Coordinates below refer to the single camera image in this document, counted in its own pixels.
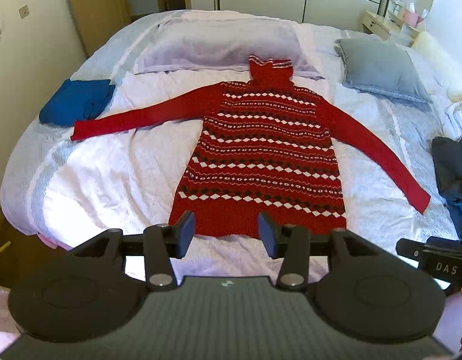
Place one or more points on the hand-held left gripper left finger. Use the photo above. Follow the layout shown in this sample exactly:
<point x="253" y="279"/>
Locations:
<point x="186" y="234"/>

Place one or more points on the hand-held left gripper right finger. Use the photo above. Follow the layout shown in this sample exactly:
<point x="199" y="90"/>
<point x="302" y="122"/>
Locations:
<point x="268" y="234"/>

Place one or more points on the pink box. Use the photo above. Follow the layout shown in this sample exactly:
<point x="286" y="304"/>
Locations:
<point x="411" y="18"/>

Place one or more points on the grey square pillow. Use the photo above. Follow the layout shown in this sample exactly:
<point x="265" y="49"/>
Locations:
<point x="381" y="67"/>

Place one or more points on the dark grey garment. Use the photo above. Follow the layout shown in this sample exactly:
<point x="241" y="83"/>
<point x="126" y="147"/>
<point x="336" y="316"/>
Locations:
<point x="452" y="165"/>

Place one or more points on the striped folded quilt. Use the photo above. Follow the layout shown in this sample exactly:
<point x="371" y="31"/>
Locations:
<point x="459" y="118"/>

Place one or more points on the bed with white bedspread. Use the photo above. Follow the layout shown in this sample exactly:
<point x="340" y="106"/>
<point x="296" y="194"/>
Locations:
<point x="103" y="180"/>

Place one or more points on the square wall switch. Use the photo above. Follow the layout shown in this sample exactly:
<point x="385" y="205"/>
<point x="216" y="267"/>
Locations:
<point x="24" y="12"/>

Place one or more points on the blue folded cloth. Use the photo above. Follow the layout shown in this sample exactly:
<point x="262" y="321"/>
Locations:
<point x="73" y="101"/>

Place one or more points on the yellow stick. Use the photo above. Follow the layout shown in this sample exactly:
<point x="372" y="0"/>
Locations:
<point x="0" y="250"/>

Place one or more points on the white vanity table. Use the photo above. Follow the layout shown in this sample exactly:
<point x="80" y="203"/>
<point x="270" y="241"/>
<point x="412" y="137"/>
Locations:
<point x="377" y="22"/>

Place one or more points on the white padded headboard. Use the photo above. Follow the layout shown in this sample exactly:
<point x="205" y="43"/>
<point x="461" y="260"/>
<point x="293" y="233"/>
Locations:
<point x="441" y="63"/>

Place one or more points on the red patterned knit sweater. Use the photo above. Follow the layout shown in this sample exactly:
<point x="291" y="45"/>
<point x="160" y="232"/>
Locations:
<point x="261" y="150"/>

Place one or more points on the purple fleece blanket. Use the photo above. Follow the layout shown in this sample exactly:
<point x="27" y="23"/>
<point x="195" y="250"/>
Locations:
<point x="216" y="45"/>

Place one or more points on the wooden door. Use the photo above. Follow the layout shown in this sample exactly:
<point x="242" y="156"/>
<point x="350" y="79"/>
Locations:
<point x="99" y="3"/>

